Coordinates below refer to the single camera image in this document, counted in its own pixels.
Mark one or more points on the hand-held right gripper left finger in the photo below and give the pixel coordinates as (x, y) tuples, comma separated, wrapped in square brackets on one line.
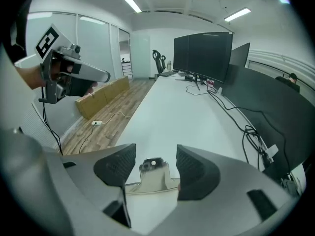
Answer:
[(113, 166)]

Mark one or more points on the long ceiling light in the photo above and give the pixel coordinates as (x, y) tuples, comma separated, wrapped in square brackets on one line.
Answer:
[(237, 14), (130, 2)]

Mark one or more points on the white power strip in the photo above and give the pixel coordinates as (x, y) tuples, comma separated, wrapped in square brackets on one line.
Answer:
[(96, 123)]

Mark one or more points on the black office chair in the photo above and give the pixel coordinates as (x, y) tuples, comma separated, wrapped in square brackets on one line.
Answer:
[(158, 61)]

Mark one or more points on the large black monitor back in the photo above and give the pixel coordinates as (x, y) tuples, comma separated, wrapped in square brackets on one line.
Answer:
[(275, 112)]

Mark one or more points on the black keyboard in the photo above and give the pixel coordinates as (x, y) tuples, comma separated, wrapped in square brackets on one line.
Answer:
[(168, 73)]

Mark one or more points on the shiny metal clip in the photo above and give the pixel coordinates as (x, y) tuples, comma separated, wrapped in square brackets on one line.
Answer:
[(153, 178)]

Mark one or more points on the small red box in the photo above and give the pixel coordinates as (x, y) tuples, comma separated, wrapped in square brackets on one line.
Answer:
[(210, 83)]

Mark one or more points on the person's left forearm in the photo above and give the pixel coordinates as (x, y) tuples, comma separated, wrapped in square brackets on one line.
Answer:
[(32, 77)]

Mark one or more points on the white drawer cabinet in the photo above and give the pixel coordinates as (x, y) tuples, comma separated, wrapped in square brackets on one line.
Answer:
[(126, 68)]

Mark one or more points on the person's left hand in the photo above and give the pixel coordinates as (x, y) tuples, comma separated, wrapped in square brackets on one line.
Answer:
[(89, 88)]

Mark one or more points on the long cardboard box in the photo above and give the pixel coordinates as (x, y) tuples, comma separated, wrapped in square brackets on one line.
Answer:
[(103, 96)]

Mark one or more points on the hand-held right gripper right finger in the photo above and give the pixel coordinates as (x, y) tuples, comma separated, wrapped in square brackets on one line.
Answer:
[(199, 173)]

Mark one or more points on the wide black monitor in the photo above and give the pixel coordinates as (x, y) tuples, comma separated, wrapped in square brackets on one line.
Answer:
[(209, 55)]

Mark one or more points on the clear water bottle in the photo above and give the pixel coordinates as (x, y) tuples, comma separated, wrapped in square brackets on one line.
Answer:
[(169, 65)]

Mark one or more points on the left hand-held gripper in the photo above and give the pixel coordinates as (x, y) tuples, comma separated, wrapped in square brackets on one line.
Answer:
[(50, 58)]

